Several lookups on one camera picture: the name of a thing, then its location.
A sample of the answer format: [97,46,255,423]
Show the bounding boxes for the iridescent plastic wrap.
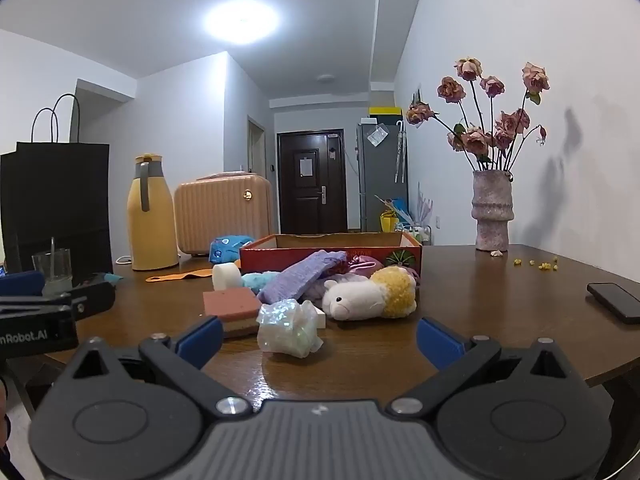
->
[256,299,325,359]

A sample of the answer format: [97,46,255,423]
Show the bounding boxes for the blue printed bag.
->
[208,235,254,265]

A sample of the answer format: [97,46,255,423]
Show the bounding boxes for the pink ceramic vase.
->
[471,170,516,252]

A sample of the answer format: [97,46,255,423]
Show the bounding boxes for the black smartphone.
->
[586,282,640,325]

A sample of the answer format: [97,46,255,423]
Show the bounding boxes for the white round sponge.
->
[212,261,244,292]

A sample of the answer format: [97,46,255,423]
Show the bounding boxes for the black paper bag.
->
[0,94,115,281]

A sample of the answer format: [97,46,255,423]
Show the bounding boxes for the wire rack with bottles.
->
[400,225,432,246]

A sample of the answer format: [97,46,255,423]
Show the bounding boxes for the peach ribbed suitcase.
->
[173,172,273,257]

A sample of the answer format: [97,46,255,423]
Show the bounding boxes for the dark brown entrance door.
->
[276,129,348,235]

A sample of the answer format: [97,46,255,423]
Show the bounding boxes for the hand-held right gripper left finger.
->
[57,316,253,418]

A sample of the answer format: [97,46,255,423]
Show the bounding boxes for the orange silicone strap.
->
[145,267,215,283]

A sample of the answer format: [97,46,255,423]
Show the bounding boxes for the clear drinking glass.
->
[31,236,74,297]

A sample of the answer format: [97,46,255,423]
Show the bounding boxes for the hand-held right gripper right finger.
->
[384,316,586,418]

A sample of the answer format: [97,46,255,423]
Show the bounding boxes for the lilac wrapping paper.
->
[415,187,433,226]

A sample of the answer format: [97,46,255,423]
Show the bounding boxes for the light interior door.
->
[247,116,267,177]

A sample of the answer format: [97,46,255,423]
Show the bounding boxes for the round ceiling light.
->
[202,0,281,46]

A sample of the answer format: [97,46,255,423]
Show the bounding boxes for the white and yellow plush sheep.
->
[321,266,418,322]

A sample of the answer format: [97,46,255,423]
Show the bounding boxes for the hanging folded umbrella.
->
[395,120,407,184]

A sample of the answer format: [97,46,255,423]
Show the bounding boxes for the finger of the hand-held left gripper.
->
[0,281,117,322]
[0,270,46,297]

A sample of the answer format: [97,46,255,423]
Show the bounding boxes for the grey refrigerator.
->
[356,120,408,233]

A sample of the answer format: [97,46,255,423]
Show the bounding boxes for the dried pink roses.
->
[405,57,551,172]

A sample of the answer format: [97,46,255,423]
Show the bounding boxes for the red cardboard box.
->
[239,232,423,288]

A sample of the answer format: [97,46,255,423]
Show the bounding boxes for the light blue plush toy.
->
[241,270,281,292]

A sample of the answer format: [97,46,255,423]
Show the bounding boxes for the yellow thermos jug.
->
[126,154,180,272]

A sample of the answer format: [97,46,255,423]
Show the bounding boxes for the pink layered sponge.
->
[202,287,262,339]

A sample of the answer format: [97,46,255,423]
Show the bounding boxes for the scattered yellow petal bits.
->
[514,257,560,272]

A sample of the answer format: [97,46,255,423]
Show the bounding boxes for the purple cloth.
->
[255,250,348,306]

